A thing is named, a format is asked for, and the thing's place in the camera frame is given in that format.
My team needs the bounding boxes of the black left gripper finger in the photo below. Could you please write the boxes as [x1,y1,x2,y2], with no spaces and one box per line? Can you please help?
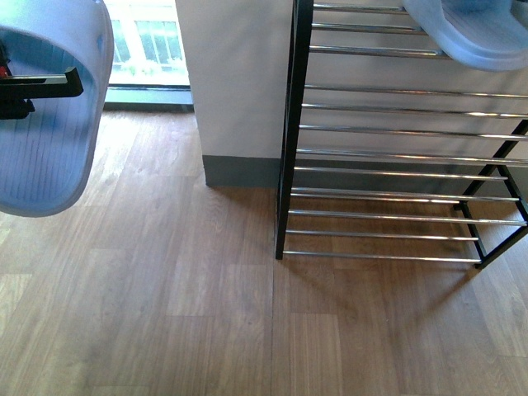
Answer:
[1,66,83,120]

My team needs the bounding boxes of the light blue slide slipper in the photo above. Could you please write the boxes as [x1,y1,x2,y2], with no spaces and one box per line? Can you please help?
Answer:
[1,1,114,217]

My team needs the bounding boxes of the black metal shoe rack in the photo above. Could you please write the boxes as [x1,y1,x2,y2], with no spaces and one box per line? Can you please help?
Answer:
[276,1,527,269]

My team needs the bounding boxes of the large glass window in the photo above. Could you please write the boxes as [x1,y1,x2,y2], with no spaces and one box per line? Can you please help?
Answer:
[105,0,193,109]

